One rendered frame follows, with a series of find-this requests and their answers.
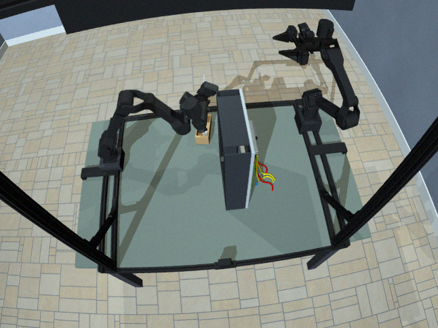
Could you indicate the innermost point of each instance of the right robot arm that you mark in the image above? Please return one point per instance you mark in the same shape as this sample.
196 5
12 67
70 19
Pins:
333 59

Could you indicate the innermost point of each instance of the open tan cardboard box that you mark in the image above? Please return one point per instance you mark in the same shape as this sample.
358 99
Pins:
199 137

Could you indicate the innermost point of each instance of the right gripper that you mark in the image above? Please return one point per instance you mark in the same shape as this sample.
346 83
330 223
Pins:
302 56

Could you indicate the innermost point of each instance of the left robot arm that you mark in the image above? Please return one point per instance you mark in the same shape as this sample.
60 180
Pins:
180 121

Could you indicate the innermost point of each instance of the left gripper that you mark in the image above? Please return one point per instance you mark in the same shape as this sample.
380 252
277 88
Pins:
206 90

